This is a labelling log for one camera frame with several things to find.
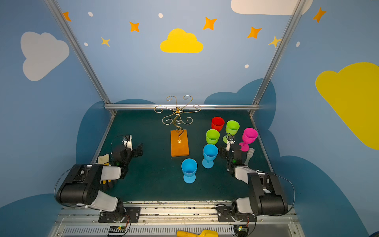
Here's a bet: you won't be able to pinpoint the aluminium right corner post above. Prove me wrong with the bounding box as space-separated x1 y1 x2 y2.
252 0 307 106

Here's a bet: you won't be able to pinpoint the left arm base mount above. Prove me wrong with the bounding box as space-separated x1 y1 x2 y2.
98 203 141 223

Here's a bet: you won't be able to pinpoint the red wine glass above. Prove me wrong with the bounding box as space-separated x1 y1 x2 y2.
211 117 225 132

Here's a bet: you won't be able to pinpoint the gold wire glass rack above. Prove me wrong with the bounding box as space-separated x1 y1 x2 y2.
154 95 201 135

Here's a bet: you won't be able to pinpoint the yellow tool at front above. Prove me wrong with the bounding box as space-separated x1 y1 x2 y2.
176 229 219 237

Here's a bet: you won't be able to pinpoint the orange wooden rack base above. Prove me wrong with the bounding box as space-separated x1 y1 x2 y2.
170 129 190 158

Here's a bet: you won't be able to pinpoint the aluminium front base rails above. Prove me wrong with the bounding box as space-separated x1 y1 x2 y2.
49 200 305 237

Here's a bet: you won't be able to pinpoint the white dish brush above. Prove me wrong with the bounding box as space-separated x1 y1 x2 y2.
244 148 255 166

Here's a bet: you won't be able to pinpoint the aluminium corner post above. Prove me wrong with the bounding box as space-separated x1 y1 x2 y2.
44 0 111 105
252 0 307 106

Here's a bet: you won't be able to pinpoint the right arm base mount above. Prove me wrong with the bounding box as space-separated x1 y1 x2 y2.
215 203 257 223

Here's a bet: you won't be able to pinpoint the aluminium left corner post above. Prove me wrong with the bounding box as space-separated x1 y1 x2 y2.
44 0 111 105

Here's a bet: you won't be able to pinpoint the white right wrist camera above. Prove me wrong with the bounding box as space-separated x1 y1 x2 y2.
226 136 235 151

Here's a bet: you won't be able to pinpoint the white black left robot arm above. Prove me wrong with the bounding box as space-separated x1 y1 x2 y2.
54 143 143 212

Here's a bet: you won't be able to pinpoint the yellow black work glove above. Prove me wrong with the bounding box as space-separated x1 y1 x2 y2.
97 154 114 192

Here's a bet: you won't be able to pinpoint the blue wine glass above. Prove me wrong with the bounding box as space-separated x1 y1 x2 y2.
202 144 219 169
181 159 197 184

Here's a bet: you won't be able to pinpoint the green wine glass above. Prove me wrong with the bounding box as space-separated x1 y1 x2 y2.
206 129 220 145
223 120 240 144

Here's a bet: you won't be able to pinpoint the aluminium back frame rail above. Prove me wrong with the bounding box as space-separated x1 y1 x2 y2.
104 104 260 111

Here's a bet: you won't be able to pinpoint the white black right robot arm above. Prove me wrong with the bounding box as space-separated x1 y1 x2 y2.
218 144 290 217

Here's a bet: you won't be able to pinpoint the pink wine glass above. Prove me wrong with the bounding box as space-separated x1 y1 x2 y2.
239 128 258 152

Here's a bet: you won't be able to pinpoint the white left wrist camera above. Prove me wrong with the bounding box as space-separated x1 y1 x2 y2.
122 135 133 150

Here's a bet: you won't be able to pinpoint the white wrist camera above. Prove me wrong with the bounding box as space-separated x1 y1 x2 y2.
122 135 133 150
226 136 235 151

